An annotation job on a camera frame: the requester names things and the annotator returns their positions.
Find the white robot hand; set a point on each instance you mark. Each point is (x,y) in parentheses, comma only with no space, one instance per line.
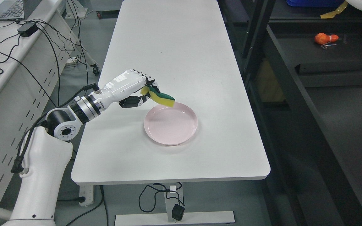
(120,90)

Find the green yellow sponge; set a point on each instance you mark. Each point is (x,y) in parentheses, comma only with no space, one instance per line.
(158,97)

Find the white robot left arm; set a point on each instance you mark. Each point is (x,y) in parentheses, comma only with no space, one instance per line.
(45,149)

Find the dark metal shelf rack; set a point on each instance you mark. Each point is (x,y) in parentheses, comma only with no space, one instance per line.
(307,102)

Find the pink round plate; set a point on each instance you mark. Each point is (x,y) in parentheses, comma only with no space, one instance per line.
(171,125)

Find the white long table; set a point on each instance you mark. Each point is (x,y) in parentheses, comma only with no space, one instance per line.
(184,45)

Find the white power strip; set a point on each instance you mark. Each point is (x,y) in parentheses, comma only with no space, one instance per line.
(87,193)

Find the white side desk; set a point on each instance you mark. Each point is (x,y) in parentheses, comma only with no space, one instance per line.
(29,71)

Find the black power adapter under table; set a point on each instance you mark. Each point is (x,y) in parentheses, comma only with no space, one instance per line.
(177,212)

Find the black power brick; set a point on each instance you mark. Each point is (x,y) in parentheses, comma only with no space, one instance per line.
(27,29)

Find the grey laptop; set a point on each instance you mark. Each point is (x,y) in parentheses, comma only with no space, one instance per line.
(11,10)

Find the blue plastic bin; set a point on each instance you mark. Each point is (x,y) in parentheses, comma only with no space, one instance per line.
(315,3)

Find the orange plastic object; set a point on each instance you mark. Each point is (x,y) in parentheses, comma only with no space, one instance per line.
(322,38)

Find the yellow tape strip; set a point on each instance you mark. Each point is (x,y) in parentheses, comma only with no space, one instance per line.
(337,11)

